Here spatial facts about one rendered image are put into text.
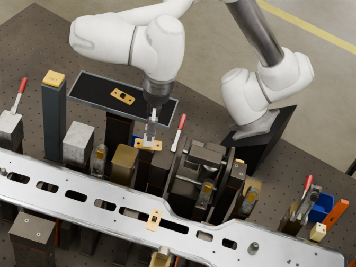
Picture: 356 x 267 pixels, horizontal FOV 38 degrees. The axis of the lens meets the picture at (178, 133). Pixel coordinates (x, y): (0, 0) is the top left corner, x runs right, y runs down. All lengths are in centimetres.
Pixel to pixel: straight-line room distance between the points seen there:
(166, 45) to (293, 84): 99
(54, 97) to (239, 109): 78
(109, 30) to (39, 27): 152
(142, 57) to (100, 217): 65
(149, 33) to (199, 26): 281
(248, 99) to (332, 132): 157
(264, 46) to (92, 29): 89
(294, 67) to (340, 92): 187
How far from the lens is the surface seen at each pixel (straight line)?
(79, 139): 177
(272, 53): 205
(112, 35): 129
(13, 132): 187
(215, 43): 396
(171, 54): 127
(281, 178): 235
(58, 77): 188
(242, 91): 217
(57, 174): 181
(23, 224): 169
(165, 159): 178
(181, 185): 187
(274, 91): 216
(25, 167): 184
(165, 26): 126
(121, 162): 175
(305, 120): 365
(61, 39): 273
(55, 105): 193
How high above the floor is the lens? 250
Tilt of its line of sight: 50 degrees down
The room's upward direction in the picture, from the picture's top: 15 degrees clockwise
